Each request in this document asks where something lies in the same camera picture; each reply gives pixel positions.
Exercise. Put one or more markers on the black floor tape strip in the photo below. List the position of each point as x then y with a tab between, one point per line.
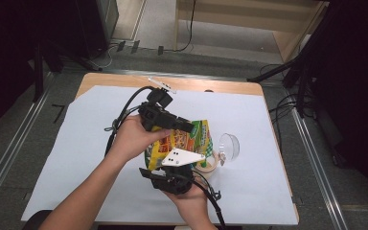
160	50
135	46
121	46

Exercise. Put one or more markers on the black metal stand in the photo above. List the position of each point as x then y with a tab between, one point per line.
268	73

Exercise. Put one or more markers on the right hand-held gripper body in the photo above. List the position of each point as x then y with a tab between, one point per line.
175	180

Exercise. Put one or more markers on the black curtain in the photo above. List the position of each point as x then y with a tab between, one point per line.
357	80
6	48

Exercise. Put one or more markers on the person's left hand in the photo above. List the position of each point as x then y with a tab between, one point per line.
131	139

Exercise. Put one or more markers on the light wooden shelf unit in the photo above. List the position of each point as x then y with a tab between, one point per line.
236	16

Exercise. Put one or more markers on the person's right hand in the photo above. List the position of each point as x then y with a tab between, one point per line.
195	202

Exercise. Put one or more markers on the clear dome jar lid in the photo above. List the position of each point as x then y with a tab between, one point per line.
230	147

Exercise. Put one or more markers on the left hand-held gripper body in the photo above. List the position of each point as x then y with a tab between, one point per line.
156	115

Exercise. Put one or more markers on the white paper sheet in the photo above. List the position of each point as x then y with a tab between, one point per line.
236	111

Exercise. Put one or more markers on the yellow spouted seasoning pouch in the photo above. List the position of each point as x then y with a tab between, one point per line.
185	142

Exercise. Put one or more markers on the metal floor rail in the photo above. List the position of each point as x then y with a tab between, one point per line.
204	76
12	143
316	172

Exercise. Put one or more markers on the dark cabinet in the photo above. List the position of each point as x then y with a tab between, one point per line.
108	19

